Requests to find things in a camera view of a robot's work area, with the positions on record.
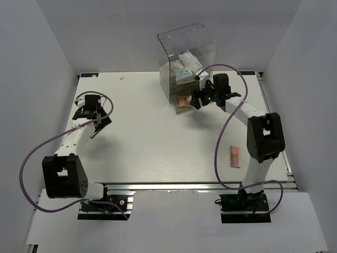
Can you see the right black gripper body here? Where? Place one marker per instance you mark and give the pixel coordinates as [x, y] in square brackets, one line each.
[208, 94]

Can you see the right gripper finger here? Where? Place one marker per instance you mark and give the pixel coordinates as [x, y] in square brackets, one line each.
[196, 93]
[195, 103]

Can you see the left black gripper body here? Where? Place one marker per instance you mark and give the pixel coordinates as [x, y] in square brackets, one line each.
[102, 114]

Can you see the square blush compact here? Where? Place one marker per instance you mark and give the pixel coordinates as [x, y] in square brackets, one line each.
[184, 101]

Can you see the white wipes pack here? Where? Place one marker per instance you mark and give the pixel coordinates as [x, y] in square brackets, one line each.
[182, 73]
[191, 61]

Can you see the clear acrylic drawer organizer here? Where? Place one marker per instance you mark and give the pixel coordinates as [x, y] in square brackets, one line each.
[200, 42]

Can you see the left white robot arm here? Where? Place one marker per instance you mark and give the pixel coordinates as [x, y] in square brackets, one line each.
[64, 174]

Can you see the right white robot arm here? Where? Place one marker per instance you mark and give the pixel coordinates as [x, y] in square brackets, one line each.
[264, 137]

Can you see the right blue table label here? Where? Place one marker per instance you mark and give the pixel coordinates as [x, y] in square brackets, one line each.
[247, 72]

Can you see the blue table label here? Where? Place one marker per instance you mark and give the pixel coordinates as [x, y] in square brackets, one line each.
[247, 72]
[83, 75]

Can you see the left blue table label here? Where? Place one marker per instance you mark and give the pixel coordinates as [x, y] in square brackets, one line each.
[83, 75]

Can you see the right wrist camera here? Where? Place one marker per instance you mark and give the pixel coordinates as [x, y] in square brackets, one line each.
[201, 78]

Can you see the aluminium table rail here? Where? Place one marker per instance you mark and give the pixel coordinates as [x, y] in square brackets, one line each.
[191, 186]

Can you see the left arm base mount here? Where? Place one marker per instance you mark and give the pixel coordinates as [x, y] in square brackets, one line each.
[116, 209]

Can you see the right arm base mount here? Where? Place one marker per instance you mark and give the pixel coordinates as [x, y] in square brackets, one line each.
[234, 211]

